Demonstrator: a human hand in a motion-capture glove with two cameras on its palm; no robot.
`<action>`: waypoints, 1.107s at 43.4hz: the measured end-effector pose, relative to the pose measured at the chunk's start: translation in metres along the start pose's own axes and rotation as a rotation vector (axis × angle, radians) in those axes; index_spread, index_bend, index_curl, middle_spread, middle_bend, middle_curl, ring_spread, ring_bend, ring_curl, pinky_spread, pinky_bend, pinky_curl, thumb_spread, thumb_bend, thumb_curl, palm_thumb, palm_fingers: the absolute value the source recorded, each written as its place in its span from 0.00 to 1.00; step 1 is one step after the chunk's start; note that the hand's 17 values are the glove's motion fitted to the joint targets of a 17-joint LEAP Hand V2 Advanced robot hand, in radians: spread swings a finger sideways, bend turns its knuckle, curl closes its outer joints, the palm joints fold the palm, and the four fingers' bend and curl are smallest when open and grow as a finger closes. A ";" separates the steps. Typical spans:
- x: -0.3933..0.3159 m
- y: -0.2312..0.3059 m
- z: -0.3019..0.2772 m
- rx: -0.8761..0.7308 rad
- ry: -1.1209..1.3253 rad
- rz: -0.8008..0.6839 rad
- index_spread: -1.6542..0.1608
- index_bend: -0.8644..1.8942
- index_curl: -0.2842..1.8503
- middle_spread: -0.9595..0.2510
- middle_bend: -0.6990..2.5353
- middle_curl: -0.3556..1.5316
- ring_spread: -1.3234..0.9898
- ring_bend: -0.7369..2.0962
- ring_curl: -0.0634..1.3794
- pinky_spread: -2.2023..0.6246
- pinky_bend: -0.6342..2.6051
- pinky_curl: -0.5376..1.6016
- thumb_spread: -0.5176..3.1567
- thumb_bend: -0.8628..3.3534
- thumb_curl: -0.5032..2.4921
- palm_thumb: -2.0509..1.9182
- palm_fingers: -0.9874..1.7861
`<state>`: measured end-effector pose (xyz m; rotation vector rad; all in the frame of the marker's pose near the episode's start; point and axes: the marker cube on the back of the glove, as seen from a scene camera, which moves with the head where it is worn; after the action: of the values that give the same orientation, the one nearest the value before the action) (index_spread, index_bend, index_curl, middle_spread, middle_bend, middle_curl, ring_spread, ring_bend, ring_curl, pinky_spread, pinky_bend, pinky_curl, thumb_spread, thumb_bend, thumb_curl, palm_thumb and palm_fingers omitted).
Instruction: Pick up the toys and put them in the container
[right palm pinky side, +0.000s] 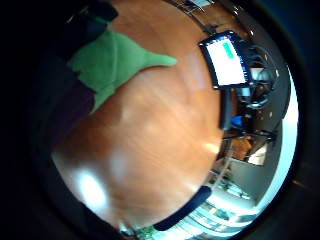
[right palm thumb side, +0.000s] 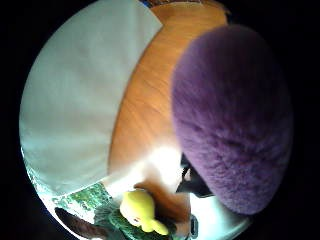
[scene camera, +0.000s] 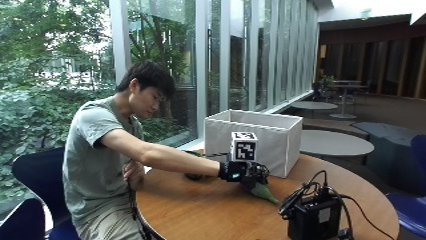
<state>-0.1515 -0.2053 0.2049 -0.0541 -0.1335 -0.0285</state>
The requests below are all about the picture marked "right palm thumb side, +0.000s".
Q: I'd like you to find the purple plush toy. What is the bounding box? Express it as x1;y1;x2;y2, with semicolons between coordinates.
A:
170;23;295;216

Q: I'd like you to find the yellow plush toy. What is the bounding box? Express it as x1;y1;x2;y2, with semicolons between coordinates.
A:
119;188;170;237

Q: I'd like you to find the green plush toy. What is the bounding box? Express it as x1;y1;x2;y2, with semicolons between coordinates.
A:
93;202;183;240

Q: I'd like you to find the white sheet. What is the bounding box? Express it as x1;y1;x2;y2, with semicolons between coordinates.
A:
18;0;164;198

